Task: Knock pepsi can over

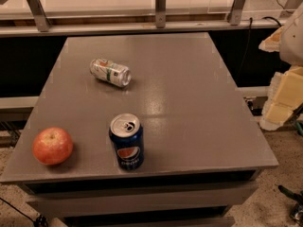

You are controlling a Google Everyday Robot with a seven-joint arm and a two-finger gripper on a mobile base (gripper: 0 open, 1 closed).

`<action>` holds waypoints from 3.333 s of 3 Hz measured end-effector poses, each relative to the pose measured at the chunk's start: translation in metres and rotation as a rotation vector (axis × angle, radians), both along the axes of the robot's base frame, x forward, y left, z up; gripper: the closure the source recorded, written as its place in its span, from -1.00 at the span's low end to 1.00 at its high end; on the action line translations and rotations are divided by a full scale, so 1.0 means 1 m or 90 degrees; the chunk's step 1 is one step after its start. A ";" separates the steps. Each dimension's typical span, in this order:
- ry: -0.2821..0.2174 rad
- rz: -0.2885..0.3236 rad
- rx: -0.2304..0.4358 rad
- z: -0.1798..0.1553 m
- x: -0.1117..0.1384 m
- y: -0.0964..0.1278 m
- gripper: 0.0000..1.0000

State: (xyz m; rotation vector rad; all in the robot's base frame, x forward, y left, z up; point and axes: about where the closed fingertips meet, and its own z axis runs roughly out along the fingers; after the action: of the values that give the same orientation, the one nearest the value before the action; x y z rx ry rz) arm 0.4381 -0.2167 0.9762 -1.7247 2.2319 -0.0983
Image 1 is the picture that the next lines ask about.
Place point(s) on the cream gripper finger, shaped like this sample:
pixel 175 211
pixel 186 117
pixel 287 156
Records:
pixel 285 95
pixel 272 43

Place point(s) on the blue pepsi can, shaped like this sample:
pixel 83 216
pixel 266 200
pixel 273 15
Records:
pixel 126 134

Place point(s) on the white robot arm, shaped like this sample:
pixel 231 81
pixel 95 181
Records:
pixel 291 41

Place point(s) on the white green soda can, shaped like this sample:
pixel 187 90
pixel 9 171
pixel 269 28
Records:
pixel 111 72

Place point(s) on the grey table with drawers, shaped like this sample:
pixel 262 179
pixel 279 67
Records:
pixel 203 149

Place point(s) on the red apple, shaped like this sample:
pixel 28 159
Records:
pixel 52 146

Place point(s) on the right metal bracket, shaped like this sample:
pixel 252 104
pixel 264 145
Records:
pixel 234 17

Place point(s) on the metal bracket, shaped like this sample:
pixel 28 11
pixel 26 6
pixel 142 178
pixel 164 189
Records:
pixel 160 13
pixel 38 14
pixel 234 17

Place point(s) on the middle metal bracket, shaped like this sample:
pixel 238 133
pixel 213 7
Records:
pixel 160 13

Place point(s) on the left metal bracket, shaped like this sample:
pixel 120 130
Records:
pixel 38 14

